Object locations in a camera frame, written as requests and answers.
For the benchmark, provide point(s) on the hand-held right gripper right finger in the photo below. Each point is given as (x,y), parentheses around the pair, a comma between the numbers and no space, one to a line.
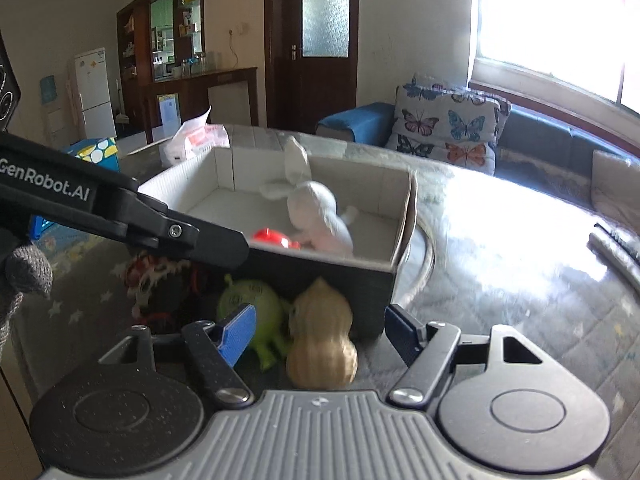
(400,336)

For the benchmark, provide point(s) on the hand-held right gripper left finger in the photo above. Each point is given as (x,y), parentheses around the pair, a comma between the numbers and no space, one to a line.
(239,332)

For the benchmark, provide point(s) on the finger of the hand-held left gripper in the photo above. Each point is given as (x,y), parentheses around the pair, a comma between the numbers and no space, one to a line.
(210,242)

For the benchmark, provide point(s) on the green plush toy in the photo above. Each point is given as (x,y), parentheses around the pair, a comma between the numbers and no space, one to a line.
(252,305)

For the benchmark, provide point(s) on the red plush doll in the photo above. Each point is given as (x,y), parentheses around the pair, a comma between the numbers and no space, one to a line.
(270,237)

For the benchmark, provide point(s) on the black and white plush doll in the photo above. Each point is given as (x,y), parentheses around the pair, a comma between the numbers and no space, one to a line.
(150,280)

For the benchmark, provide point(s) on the grey cardboard box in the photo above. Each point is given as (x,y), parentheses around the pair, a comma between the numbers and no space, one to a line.
(320,290)

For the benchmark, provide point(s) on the white plush rabbit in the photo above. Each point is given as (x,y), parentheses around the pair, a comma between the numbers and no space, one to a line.
(317,215)

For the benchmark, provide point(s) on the person's left hand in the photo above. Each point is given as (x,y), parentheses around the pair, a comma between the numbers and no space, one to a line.
(27,272)

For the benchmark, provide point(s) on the blue dotted tissue box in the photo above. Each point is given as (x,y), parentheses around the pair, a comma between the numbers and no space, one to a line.
(97,152)

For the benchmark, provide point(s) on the white refrigerator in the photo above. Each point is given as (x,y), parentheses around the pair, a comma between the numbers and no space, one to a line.
(95,95)

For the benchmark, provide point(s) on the white tissue pack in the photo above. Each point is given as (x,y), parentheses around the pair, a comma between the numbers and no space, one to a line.
(192,140)

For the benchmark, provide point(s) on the blue and white notice board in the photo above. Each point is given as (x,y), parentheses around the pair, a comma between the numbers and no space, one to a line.
(169,109)

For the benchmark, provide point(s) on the dark wooden cabinet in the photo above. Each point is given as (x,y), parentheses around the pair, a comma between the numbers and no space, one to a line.
(140,60)

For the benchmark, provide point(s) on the brown wooden door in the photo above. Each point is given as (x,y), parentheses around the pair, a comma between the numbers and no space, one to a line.
(285,85)

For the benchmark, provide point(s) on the butterfly print cushion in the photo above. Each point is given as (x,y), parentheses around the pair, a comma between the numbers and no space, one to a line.
(445,130)

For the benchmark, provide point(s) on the grey remote control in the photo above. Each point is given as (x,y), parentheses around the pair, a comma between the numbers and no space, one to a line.
(612,260)

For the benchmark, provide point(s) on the black remote control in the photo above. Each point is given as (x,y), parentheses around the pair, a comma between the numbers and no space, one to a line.
(620,237)

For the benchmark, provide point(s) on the blue sofa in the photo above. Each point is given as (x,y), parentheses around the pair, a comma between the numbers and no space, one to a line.
(540,137)

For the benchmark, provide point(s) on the white cushion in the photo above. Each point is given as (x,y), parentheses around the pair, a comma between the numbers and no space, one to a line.
(617,185)

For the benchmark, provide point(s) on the bright window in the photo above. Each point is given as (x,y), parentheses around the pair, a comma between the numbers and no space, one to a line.
(550,20)

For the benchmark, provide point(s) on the blue wall sticker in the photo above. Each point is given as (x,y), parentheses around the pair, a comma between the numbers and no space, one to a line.
(48,88)

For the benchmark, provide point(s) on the wall power socket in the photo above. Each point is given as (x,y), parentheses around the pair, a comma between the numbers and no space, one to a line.
(241,28)

